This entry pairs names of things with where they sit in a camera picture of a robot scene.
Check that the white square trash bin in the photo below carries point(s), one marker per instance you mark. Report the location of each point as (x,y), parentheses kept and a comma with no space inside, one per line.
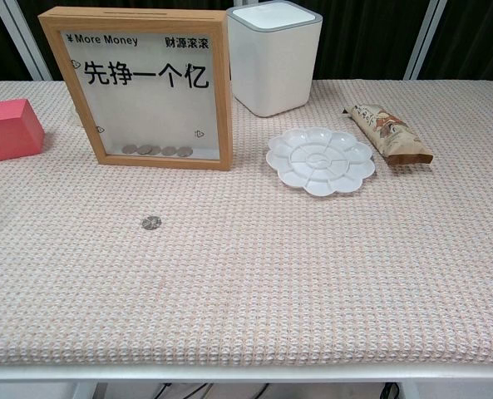
(275,62)

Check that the white metal frame post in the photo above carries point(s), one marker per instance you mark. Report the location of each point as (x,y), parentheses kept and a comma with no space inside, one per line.
(427,39)
(26,39)

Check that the pink woven tablecloth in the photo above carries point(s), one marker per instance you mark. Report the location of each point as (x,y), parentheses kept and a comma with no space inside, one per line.
(246,266)

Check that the pink cube box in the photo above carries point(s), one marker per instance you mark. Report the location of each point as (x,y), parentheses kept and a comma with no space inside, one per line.
(9,129)

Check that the white flower paint palette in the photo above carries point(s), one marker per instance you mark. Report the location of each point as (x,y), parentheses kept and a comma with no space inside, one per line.
(320,161)

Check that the wooden frame coin bank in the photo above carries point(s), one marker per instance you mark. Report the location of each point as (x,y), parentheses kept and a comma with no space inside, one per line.
(105,124)

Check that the brown snack packet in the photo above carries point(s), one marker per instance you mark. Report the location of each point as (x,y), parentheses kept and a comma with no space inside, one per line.
(389,133)

